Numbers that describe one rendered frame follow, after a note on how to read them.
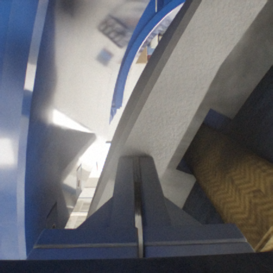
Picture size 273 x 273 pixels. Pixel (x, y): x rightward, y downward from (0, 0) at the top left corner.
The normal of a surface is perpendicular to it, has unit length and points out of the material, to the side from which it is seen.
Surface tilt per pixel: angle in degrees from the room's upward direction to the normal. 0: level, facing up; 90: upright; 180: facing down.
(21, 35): 90
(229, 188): 115
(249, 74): 90
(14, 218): 90
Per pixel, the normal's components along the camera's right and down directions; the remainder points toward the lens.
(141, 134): 0.03, 0.28
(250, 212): -0.91, -0.39
